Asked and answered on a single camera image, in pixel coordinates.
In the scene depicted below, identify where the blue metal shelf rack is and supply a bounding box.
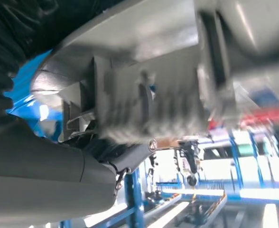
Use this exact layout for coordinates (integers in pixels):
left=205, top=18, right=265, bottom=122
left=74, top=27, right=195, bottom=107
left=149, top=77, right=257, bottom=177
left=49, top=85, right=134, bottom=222
left=4, top=50, right=279, bottom=228

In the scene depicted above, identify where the red barrier belt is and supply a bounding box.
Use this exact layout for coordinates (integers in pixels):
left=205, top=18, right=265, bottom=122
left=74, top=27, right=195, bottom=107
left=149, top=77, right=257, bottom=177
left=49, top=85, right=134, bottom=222
left=207, top=107, right=279, bottom=130

